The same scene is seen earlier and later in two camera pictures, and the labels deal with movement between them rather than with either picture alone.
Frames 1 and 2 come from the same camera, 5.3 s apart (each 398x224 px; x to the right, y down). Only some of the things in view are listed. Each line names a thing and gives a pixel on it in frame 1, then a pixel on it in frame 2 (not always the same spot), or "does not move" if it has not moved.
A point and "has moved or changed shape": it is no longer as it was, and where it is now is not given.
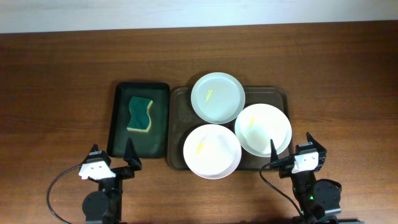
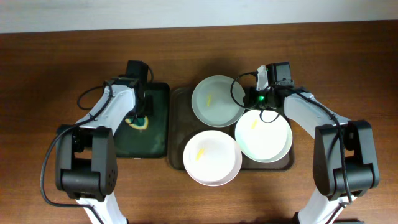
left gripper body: [122, 175] → [146, 107]
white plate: [212, 151] has moved or changed shape
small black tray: [141, 112] does not move
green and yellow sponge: [140, 121] has moved or changed shape
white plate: [257, 125] has moved or changed shape
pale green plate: [217, 98] does not move
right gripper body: [285, 168] → [255, 97]
